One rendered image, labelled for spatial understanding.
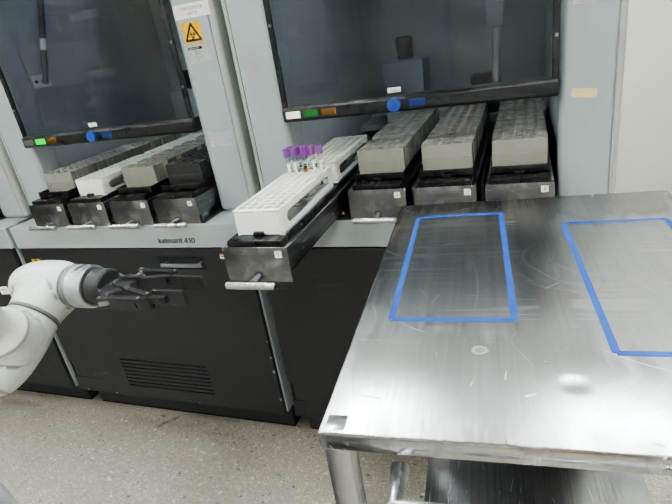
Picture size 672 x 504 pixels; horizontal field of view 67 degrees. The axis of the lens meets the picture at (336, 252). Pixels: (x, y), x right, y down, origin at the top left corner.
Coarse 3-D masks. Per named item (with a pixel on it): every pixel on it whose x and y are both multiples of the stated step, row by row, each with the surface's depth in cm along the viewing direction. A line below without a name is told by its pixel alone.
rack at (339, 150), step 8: (352, 136) 144; (360, 136) 143; (328, 144) 140; (336, 144) 139; (344, 144) 136; (352, 144) 135; (360, 144) 137; (328, 152) 130; (336, 152) 130; (344, 152) 127; (352, 152) 131; (328, 160) 122; (336, 160) 120; (344, 160) 136; (352, 160) 136; (336, 168) 120; (344, 168) 135; (352, 168) 131; (336, 176) 120
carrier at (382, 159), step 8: (360, 152) 119; (368, 152) 119; (376, 152) 118; (384, 152) 117; (392, 152) 117; (400, 152) 116; (360, 160) 120; (368, 160) 119; (376, 160) 119; (384, 160) 118; (392, 160) 118; (400, 160) 117; (360, 168) 121; (368, 168) 120; (376, 168) 120; (384, 168) 119; (392, 168) 118; (400, 168) 118
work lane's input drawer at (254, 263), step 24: (336, 192) 118; (312, 216) 104; (336, 216) 115; (240, 240) 94; (264, 240) 92; (288, 240) 94; (312, 240) 102; (240, 264) 95; (264, 264) 94; (288, 264) 92; (240, 288) 92; (264, 288) 90
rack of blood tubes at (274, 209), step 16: (288, 176) 113; (304, 176) 111; (320, 176) 111; (272, 192) 104; (288, 192) 101; (304, 192) 103; (320, 192) 111; (240, 208) 97; (256, 208) 96; (272, 208) 93; (288, 208) 96; (304, 208) 103; (240, 224) 96; (256, 224) 95; (272, 224) 93; (288, 224) 96
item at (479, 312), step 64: (640, 192) 86; (384, 256) 77; (448, 256) 74; (512, 256) 71; (576, 256) 68; (640, 256) 66; (384, 320) 61; (448, 320) 59; (512, 320) 57; (576, 320) 55; (640, 320) 53; (384, 384) 50; (448, 384) 49; (512, 384) 47; (576, 384) 46; (640, 384) 45; (384, 448) 44; (448, 448) 42; (512, 448) 41; (576, 448) 40; (640, 448) 39
